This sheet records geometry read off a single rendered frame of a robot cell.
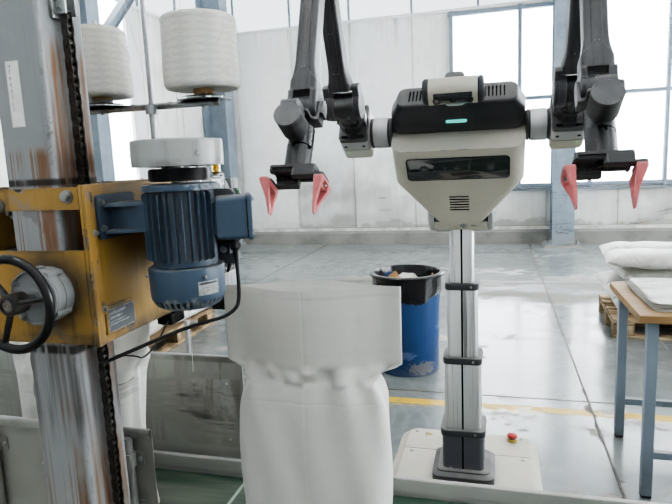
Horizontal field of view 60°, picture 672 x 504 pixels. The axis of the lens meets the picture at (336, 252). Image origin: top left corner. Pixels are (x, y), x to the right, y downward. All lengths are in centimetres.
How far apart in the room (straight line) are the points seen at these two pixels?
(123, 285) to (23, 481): 76
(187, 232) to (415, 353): 271
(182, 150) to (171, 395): 119
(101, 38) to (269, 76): 878
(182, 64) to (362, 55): 851
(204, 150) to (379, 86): 854
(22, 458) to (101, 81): 101
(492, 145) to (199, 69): 84
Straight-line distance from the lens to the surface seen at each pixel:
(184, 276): 115
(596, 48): 128
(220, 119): 1019
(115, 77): 143
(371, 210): 961
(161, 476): 208
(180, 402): 213
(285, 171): 123
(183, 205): 114
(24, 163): 125
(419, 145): 172
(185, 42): 129
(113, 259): 124
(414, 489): 187
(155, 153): 112
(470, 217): 188
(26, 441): 179
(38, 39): 124
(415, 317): 362
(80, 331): 123
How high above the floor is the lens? 136
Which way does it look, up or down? 9 degrees down
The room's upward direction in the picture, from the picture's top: 2 degrees counter-clockwise
